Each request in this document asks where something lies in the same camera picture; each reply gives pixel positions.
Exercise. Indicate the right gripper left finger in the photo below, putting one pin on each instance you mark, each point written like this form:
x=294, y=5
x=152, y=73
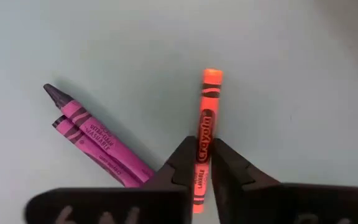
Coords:
x=120, y=205

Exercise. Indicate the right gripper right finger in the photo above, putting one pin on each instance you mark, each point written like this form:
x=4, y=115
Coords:
x=275, y=205

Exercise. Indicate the orange crayon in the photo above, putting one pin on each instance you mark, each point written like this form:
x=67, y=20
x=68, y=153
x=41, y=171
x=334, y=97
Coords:
x=210, y=105

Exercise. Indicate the purple crayon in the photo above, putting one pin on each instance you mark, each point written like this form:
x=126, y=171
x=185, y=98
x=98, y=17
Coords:
x=104, y=140
x=85, y=146

